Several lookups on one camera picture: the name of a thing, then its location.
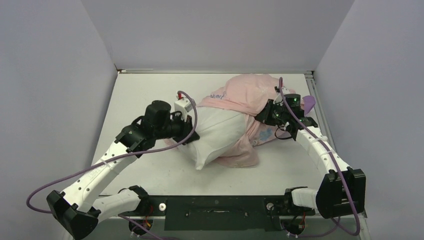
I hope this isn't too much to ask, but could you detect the purple Elsa print pillowcase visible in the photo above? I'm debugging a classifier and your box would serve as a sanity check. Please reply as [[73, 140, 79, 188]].
[[163, 73, 316, 169]]

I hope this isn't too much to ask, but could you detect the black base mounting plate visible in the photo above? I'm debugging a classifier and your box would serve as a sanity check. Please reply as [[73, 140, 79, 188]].
[[124, 195, 315, 232]]

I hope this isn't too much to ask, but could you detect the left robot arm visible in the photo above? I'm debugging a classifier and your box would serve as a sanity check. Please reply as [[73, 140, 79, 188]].
[[46, 97, 200, 240]]

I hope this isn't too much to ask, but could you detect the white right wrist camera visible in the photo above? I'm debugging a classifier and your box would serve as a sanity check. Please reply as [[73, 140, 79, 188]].
[[273, 86, 291, 106]]

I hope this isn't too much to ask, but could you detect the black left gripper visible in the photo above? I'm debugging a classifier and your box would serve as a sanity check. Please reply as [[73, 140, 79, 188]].
[[154, 111, 199, 145]]

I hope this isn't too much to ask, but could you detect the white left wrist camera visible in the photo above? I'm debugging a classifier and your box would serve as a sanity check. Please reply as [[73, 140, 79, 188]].
[[174, 91, 193, 119]]

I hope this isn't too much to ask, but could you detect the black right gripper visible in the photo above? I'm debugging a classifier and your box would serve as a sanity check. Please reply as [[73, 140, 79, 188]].
[[256, 99, 290, 126]]

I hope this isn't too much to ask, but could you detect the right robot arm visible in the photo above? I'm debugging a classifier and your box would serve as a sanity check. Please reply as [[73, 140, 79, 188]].
[[255, 93, 366, 219]]

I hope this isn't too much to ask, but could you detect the white pillow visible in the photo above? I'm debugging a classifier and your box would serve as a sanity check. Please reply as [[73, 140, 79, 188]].
[[177, 107, 247, 170]]

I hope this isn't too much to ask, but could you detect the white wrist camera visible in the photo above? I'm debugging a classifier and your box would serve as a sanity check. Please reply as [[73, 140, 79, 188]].
[[273, 86, 291, 106], [174, 91, 193, 119]]

